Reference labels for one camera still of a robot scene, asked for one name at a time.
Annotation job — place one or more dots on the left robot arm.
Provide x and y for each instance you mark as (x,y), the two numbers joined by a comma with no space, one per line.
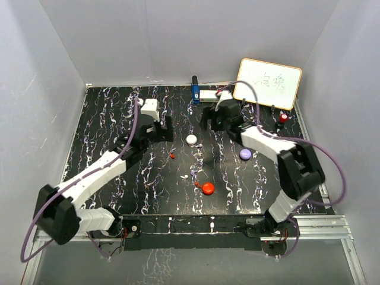
(59,211)

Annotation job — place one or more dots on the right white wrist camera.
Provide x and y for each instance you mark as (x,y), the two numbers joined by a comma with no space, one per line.
(223,96)

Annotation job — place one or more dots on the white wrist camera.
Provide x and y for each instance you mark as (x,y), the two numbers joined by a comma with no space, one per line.
(151,108)
(223,96)

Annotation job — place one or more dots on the white earbud charging case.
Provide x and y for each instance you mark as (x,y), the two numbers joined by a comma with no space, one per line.
(191,139)

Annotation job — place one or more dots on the yellow framed whiteboard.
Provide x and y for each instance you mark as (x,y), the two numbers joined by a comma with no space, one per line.
(267,83)

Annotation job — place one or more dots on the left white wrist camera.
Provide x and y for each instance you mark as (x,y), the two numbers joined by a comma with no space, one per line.
(151,108)

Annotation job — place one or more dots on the black front base frame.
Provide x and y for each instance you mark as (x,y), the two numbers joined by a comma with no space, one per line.
(197,232)

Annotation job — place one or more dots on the red earbud charging case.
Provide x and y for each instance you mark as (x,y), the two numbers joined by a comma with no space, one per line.
(208,188)

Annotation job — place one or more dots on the blue black marker device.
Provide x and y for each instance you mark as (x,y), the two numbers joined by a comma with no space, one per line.
(195,90)

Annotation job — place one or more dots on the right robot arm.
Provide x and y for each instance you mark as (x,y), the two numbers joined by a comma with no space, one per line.
(299,169)

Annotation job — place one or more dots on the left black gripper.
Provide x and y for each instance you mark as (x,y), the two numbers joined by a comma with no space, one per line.
(164,135)

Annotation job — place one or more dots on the red emergency stop button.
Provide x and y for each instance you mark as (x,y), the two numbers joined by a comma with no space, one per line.
(281,121)

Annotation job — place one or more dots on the purple earbud charging case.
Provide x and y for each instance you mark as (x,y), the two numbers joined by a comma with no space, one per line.
(245,154)

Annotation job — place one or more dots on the white green carton box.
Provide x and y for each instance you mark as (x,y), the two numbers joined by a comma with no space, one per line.
(209,96)

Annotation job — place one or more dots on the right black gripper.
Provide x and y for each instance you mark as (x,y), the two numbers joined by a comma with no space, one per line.
(209,113)

